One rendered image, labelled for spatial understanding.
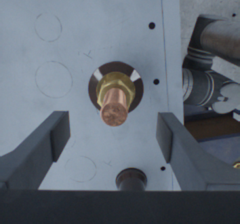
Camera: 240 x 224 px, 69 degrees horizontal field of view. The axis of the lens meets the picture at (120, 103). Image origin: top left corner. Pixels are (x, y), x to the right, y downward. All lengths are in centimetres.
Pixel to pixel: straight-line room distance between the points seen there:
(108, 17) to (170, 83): 19
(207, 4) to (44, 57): 171
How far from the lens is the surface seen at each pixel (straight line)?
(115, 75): 28
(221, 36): 57
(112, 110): 18
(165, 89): 40
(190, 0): 190
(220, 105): 62
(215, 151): 117
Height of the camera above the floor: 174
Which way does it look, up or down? 72 degrees down
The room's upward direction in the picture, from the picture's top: 179 degrees clockwise
